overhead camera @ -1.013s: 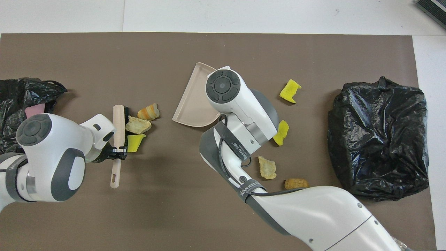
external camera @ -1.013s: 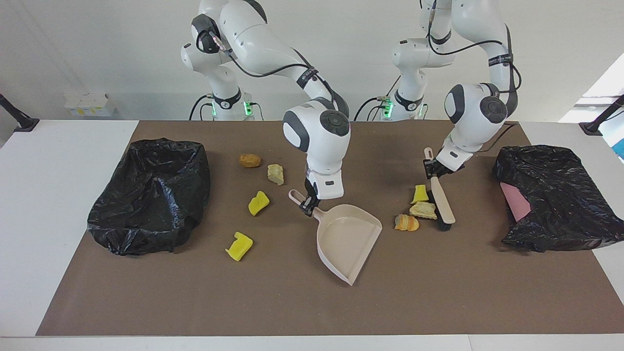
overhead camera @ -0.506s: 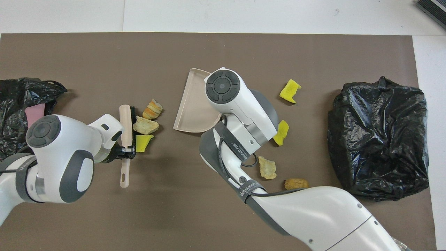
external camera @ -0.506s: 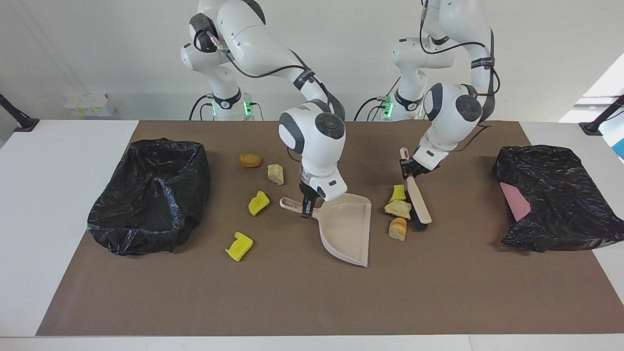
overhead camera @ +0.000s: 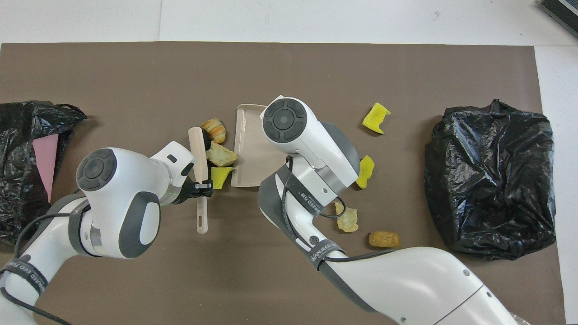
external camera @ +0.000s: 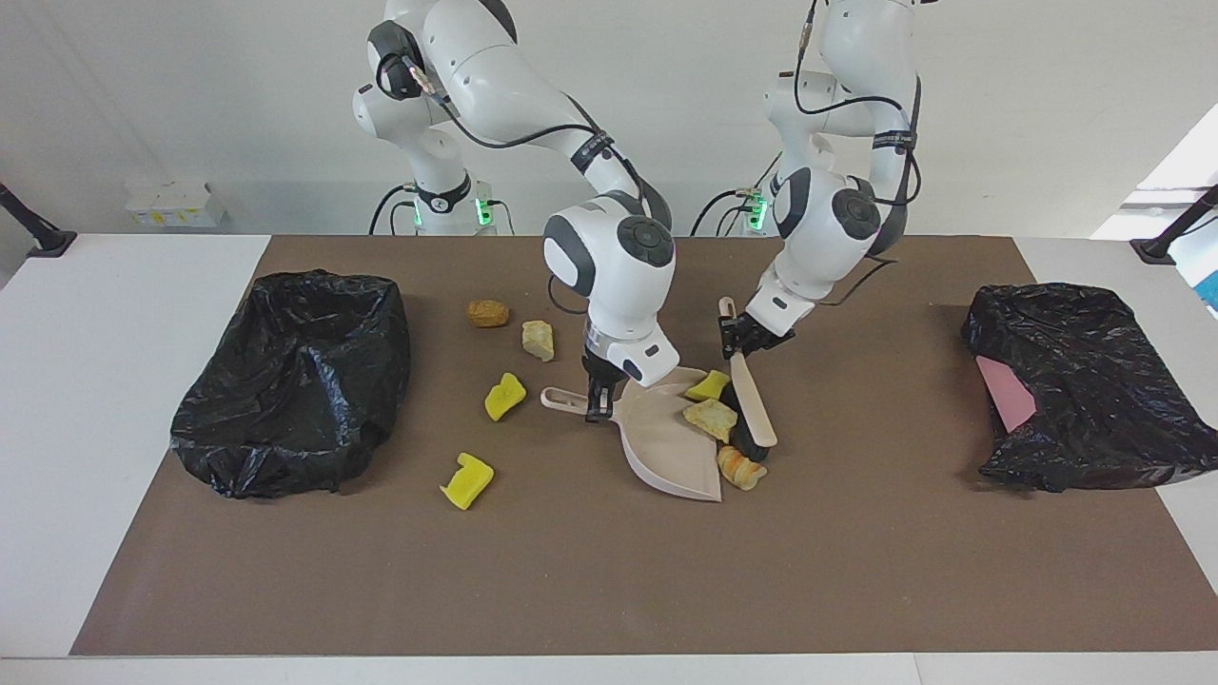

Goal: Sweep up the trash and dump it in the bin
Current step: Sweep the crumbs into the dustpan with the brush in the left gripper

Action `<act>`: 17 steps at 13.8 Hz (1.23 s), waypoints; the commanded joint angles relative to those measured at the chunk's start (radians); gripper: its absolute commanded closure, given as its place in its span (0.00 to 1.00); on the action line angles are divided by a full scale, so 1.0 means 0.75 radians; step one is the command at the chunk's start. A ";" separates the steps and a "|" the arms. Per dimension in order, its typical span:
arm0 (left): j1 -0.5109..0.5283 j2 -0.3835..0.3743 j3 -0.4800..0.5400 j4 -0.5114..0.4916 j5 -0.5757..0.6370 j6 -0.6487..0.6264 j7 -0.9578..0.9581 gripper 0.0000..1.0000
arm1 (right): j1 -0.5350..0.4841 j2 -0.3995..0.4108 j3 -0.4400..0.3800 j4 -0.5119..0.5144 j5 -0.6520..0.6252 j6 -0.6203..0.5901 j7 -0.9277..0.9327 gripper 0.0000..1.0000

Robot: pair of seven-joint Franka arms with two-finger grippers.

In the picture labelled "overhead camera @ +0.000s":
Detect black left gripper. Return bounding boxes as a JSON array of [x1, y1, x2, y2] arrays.
[[172, 179, 214, 205]]

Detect yellow sponge piece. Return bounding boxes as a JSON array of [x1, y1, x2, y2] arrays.
[[355, 155, 375, 189], [210, 167, 234, 190], [362, 102, 392, 135]]

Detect beige hand brush black bristles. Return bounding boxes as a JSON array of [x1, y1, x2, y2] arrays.
[[188, 127, 212, 234]]

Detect beige sponge chunk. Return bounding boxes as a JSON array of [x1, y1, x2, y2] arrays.
[[206, 143, 239, 167]]

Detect beige plastic dustpan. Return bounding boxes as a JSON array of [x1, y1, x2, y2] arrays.
[[230, 104, 289, 188]]

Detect black trash bag over pink bin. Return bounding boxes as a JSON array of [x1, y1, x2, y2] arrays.
[[0, 100, 87, 246]]

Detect black trash bag bin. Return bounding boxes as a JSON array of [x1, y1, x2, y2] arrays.
[[424, 99, 557, 261]]

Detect brown table mat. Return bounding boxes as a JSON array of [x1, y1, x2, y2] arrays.
[[0, 42, 566, 325]]

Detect pink sheet in bag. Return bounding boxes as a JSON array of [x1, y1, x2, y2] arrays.
[[33, 134, 60, 203]]

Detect dark ribbed device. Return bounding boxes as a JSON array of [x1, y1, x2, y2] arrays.
[[537, 0, 578, 39]]

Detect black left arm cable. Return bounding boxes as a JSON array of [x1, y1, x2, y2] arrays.
[[0, 208, 89, 325]]

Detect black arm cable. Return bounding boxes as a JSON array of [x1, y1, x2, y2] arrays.
[[0, 208, 89, 325], [281, 156, 402, 263]]

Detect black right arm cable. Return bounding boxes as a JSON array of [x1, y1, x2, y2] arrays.
[[281, 156, 402, 263]]

